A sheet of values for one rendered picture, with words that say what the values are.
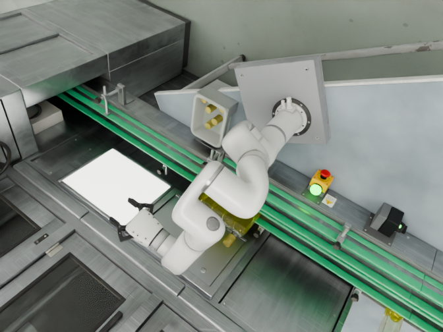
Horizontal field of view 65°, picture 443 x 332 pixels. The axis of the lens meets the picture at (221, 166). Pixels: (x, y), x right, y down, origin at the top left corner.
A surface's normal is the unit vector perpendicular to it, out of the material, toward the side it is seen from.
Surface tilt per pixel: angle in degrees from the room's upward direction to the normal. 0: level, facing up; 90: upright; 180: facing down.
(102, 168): 90
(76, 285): 90
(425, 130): 0
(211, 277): 90
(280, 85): 3
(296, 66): 3
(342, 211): 90
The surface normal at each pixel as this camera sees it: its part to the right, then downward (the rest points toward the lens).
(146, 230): 0.26, -0.43
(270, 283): 0.15, -0.70
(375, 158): -0.57, 0.52
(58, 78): 0.81, 0.49
